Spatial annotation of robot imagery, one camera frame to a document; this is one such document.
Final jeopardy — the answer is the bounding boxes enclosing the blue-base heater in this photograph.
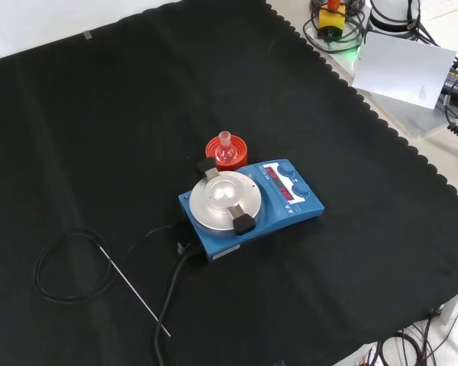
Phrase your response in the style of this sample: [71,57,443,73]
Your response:
[178,158,325,262]

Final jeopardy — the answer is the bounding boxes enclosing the pale board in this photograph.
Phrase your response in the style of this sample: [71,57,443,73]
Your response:
[351,30,458,111]

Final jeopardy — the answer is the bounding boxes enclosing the yellow stop button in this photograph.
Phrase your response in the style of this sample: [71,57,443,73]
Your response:
[317,0,347,40]

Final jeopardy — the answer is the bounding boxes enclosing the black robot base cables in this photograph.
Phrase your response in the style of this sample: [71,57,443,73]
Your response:
[403,0,446,47]

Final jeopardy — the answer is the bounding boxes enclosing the clear round-bottom flask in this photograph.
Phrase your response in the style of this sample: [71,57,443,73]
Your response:
[214,131,238,162]

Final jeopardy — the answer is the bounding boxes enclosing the red flask ring stand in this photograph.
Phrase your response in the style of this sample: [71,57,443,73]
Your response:
[205,136,249,172]

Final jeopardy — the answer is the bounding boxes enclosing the thin steel probe rod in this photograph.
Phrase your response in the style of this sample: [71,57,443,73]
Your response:
[98,245,172,339]

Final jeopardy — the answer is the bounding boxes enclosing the green cable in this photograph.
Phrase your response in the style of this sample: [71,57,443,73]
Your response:
[302,5,367,55]

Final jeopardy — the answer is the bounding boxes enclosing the black bench cloth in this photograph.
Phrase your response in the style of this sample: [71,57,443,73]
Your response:
[0,0,458,366]

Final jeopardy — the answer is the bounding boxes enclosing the aluminium heating block black handles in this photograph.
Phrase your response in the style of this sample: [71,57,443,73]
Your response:
[189,156,263,235]

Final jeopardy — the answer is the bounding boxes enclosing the black floor cables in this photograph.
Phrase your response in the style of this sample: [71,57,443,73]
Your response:
[362,318,458,366]

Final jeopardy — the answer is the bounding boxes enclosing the thin black probe cable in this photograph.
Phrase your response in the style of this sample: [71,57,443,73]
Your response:
[33,223,177,304]

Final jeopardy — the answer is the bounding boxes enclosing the thick black power cable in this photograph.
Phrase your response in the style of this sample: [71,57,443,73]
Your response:
[151,243,200,366]

